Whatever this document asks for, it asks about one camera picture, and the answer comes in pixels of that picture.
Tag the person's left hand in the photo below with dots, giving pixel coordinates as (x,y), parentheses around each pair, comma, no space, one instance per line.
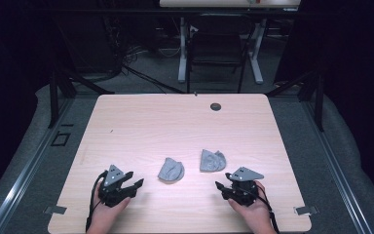
(105,213)

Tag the grey tape tab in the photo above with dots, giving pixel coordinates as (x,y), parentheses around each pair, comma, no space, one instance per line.
(56,210)
(306,210)

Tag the dark round table grommet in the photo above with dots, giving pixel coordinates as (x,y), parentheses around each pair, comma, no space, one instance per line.
(215,106)

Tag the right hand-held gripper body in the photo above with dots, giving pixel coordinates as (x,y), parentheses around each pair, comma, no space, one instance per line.
(244,182)

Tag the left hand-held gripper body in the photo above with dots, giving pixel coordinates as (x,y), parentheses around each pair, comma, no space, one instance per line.
(112,177)

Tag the person's right hand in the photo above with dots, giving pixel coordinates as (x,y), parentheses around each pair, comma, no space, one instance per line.
(253,213)

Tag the black metal stand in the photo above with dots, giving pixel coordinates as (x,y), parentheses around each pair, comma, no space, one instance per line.
(54,97)
(318,100)

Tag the grey sock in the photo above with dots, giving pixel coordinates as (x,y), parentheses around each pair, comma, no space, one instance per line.
(171,169)
(211,161)

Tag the black chair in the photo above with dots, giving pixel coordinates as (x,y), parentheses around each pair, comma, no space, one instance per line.
(217,48)

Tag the aluminium floor rail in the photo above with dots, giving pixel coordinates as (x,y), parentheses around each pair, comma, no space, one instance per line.
(29,169)
(334,169)

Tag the white desk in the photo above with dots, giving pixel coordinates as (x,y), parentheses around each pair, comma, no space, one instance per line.
(227,3)

